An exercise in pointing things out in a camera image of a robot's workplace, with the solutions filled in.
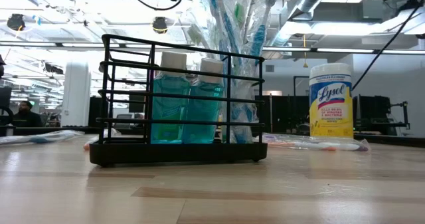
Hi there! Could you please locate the person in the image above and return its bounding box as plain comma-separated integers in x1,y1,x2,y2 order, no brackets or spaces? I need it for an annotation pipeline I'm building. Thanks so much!
13,100,44,128

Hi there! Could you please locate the blue mouthwash bottle white cap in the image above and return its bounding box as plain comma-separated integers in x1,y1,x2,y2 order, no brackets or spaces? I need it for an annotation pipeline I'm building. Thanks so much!
150,51,192,144
181,57,225,144

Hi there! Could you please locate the yellow hanging cord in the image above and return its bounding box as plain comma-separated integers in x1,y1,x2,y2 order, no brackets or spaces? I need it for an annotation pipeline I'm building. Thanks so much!
301,33,309,68

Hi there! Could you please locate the black room divider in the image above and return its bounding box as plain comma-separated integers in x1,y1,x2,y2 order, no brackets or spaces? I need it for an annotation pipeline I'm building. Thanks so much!
265,94,311,134

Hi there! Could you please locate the black ceiling device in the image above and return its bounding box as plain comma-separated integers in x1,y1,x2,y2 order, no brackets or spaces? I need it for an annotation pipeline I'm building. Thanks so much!
6,13,27,32
151,16,169,35

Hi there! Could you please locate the wrapped toothbrushes right pile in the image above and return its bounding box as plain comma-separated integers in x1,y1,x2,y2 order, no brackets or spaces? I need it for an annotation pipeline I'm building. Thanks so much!
262,133,371,152

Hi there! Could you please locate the black wire caddy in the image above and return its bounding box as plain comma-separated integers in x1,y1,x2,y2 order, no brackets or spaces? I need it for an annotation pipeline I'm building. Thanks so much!
88,33,269,168

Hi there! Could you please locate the white column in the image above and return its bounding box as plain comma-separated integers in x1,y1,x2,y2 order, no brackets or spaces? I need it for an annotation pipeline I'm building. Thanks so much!
61,61,92,128

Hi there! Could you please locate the yellow Lysol wipes canister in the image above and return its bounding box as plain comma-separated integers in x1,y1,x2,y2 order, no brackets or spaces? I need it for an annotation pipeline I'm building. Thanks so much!
308,62,355,138

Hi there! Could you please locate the black metal stand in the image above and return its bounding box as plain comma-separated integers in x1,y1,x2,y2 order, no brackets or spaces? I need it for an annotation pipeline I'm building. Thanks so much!
292,74,311,132

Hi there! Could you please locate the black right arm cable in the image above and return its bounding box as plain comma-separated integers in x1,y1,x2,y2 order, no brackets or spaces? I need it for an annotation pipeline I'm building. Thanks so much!
351,0,425,92

